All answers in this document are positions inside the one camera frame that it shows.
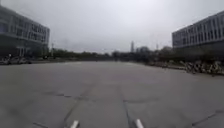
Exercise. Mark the row of trees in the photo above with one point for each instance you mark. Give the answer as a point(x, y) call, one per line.
point(110, 55)

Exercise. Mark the grey concrete pavement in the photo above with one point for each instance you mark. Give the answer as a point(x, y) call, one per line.
point(110, 90)

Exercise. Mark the tall distant tower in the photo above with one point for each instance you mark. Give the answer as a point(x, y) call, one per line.
point(132, 46)

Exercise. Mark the robot's own part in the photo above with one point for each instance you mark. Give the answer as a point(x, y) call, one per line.
point(74, 124)
point(139, 123)

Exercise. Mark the row of parked bicycles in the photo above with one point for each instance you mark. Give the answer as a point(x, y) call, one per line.
point(196, 66)

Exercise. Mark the grey glass-fronted building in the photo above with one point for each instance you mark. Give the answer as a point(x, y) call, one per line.
point(201, 35)

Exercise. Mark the grey building with windows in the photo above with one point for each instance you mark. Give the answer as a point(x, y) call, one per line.
point(20, 35)

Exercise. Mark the row of parked vehicles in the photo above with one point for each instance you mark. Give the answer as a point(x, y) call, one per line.
point(15, 60)

